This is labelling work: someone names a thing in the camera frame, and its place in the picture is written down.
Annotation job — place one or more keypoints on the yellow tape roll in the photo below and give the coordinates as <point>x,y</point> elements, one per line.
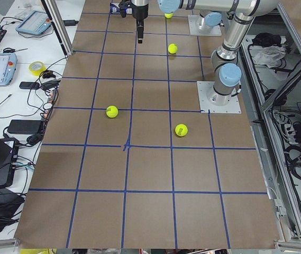
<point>37,67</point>

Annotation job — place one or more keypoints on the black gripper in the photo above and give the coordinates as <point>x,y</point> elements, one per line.
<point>139,11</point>

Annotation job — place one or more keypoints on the crumpled white cloth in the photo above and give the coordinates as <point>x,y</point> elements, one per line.
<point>270,56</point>

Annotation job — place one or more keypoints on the black handled scissors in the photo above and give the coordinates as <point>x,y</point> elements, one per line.
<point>12,50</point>

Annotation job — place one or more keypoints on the far blue teach pendant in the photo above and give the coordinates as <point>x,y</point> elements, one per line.
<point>34,24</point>

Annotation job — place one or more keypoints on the black power adapter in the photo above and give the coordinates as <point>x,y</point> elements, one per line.
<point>24,126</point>

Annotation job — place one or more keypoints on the tennis ball far end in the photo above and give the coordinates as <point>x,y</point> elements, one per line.
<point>168,15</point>

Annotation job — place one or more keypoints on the tennis ball centre left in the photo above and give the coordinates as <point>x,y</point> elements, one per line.
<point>112,111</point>

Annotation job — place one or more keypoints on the aluminium frame post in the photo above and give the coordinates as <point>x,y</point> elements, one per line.
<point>52,11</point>

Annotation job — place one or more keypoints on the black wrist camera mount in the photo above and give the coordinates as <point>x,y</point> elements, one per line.
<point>124,4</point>

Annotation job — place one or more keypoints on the Wilson tennis ball can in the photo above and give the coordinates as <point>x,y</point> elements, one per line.
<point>115,9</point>

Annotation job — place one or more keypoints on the black phone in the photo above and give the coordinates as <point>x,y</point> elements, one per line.
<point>31,85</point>

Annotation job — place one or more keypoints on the tennis ball near arm base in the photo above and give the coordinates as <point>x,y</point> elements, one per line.
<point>172,48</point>

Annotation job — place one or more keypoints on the tennis ball with black print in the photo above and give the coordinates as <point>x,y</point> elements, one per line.
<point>181,130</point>

